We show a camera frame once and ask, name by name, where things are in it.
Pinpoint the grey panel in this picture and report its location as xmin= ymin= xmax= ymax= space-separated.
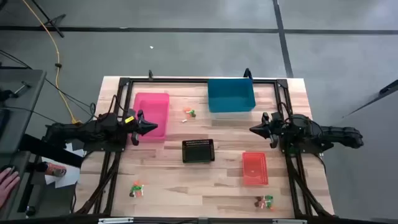
xmin=323 ymin=79 xmax=398 ymax=223

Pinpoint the black slotted plastic basket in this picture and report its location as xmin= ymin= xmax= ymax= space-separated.
xmin=182 ymin=139 xmax=216 ymax=164

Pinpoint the orange slotted plastic basket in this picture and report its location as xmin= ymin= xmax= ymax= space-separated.
xmin=242 ymin=151 xmax=269 ymax=187

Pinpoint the pink plastic bin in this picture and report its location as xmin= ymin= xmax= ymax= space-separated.
xmin=132 ymin=92 xmax=170 ymax=143

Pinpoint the black tripod stand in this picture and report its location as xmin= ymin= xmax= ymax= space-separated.
xmin=29 ymin=0 xmax=67 ymax=39

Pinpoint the white paper sheet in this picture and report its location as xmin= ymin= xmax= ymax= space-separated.
xmin=42 ymin=142 xmax=85 ymax=189

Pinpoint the yellow cable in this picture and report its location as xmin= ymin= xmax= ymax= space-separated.
xmin=21 ymin=0 xmax=81 ymax=124

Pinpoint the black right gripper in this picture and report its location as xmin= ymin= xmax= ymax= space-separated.
xmin=249 ymin=111 xmax=289 ymax=149

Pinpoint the person's hand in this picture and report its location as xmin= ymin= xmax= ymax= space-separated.
xmin=0 ymin=167 xmax=21 ymax=208

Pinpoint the orange can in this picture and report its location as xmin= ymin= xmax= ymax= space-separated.
xmin=43 ymin=162 xmax=68 ymax=179

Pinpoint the grey desk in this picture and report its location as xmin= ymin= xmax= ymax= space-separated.
xmin=0 ymin=68 xmax=48 ymax=220

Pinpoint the silver metal bracket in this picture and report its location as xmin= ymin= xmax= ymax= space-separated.
xmin=272 ymin=218 xmax=307 ymax=224
xmin=98 ymin=217 xmax=135 ymax=224

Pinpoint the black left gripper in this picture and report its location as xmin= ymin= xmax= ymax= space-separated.
xmin=124 ymin=108 xmax=159 ymax=146

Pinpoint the blue plastic bin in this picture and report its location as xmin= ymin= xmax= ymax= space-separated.
xmin=207 ymin=78 xmax=257 ymax=113

